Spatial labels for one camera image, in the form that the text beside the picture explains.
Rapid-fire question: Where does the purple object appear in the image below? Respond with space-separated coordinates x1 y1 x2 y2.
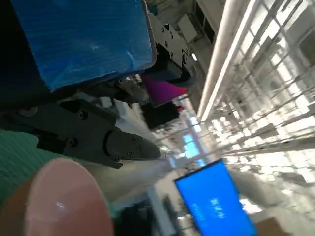
144 75 189 108

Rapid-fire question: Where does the monitor with blue screen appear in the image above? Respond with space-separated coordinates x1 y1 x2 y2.
174 158 258 236

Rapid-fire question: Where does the green cutting mat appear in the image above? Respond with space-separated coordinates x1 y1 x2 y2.
0 129 119 222

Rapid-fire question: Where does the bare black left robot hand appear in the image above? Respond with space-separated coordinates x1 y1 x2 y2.
0 0 195 170

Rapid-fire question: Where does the black box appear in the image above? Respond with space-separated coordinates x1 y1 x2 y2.
142 102 180 130

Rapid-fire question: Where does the pink bowl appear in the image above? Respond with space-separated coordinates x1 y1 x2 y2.
0 157 116 236

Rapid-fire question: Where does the brown cardboard box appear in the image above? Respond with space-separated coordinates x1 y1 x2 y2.
254 216 298 236

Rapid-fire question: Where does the white ceiling light strip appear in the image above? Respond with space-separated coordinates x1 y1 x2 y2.
196 0 249 121

